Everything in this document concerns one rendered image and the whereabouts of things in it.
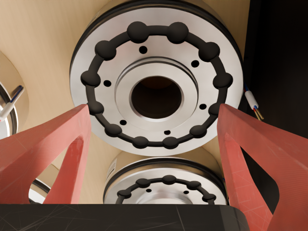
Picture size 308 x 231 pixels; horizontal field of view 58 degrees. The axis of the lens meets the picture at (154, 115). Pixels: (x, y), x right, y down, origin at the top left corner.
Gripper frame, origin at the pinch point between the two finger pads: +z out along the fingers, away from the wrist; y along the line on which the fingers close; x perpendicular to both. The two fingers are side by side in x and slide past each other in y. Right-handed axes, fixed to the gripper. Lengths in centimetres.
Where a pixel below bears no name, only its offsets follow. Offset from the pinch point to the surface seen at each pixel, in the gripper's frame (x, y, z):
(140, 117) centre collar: 2.2, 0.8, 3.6
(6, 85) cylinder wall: 1.0, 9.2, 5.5
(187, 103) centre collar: 1.2, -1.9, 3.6
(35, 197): 10.5, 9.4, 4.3
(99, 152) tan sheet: 8.6, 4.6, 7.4
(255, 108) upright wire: 0.9, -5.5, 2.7
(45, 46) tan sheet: -0.8, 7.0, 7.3
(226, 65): -1.0, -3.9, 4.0
